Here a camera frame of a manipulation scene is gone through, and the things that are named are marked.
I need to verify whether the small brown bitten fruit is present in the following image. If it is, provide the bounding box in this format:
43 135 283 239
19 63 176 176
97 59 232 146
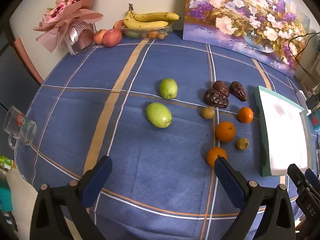
236 137 249 151

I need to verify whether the teal plastic box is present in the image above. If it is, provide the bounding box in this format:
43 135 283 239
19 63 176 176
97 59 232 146
310 112 320 133

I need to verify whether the teal packet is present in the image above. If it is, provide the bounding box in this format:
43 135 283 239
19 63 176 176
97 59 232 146
0 186 13 213

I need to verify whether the clear plastic fruit container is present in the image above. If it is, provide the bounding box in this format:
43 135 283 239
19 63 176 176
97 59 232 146
122 21 174 40

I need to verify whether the clear glass mug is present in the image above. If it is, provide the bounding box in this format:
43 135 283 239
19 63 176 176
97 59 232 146
3 106 37 151

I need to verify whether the green jujube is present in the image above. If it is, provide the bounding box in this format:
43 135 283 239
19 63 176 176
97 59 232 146
159 78 178 100
146 102 173 128

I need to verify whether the white power strip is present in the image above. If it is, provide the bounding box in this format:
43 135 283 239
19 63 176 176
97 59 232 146
296 90 307 108

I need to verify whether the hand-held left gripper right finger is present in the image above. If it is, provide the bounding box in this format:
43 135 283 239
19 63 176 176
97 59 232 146
214 156 298 240

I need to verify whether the green carton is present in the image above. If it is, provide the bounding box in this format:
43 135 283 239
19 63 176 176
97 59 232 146
0 155 17 170

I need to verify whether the pale orange apple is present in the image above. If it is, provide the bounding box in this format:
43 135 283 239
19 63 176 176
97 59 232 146
94 29 108 45

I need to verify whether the pink wrapped flower bouquet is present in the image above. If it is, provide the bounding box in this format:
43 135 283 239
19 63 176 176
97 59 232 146
33 0 104 55

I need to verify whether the black charger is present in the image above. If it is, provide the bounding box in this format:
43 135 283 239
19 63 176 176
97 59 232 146
306 94 320 110

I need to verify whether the white tray with green rim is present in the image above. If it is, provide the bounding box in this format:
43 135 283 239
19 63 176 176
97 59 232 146
254 85 316 178

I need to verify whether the yellow banana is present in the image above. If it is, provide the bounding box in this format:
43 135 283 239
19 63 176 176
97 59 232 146
123 4 169 29
129 12 181 22

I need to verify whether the small brown round fruit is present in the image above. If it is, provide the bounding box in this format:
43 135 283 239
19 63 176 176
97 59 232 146
202 106 215 120

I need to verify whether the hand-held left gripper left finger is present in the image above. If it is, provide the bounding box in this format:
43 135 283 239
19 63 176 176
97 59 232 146
29 156 113 240

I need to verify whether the black cable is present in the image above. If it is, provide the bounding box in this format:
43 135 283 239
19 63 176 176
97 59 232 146
287 32 320 90

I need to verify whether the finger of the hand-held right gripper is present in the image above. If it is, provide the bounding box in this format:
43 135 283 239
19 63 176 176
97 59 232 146
305 169 320 193
287 164 307 200

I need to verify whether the flower painting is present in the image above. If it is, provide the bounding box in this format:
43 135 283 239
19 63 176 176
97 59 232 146
182 0 311 79

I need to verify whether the orange mandarin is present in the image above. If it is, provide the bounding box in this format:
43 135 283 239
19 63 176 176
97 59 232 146
238 107 254 124
215 121 236 143
206 147 228 168

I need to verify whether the dark pear-shaped dried date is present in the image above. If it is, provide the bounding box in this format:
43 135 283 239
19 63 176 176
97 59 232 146
229 81 248 102

